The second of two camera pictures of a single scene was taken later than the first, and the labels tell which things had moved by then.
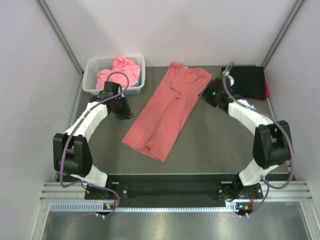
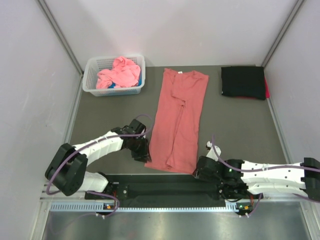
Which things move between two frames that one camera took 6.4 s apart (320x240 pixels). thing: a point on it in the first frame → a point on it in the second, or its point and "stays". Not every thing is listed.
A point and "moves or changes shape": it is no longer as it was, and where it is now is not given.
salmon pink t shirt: [161, 122] moves or changes shape
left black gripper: [126, 114] → [144, 154]
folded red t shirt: [267, 90] stays
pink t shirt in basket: [122, 64] stays
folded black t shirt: [249, 81] stays
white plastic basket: [95, 65] stays
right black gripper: [205, 94] → [198, 174]
